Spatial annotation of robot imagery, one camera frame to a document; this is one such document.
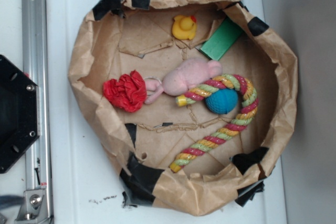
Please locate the metal corner bracket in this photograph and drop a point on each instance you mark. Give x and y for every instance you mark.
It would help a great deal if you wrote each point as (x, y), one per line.
(34, 207)

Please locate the aluminium rail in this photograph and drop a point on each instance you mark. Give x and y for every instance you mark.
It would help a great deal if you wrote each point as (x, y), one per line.
(35, 64)

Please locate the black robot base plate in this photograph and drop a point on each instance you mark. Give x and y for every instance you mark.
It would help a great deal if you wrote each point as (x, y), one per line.
(19, 121)

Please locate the multicolour rope candy cane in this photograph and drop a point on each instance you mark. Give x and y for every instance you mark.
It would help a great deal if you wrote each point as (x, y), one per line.
(231, 129)

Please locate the blue rubber ball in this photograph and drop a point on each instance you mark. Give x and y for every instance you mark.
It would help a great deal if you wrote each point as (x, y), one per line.
(223, 101)

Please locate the yellow rubber duck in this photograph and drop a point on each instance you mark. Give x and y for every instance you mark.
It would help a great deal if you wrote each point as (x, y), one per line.
(184, 27)

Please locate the green foam block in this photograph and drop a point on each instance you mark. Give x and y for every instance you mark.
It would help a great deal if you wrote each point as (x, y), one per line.
(221, 40)

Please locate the brown paper bag bin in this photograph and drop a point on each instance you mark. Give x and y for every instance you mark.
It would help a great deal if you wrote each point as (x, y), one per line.
(119, 36)

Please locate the red paper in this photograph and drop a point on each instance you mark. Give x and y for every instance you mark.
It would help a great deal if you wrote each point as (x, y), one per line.
(127, 93)

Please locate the pink plush toy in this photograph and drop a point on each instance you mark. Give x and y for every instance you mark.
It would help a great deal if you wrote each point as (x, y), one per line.
(187, 75)

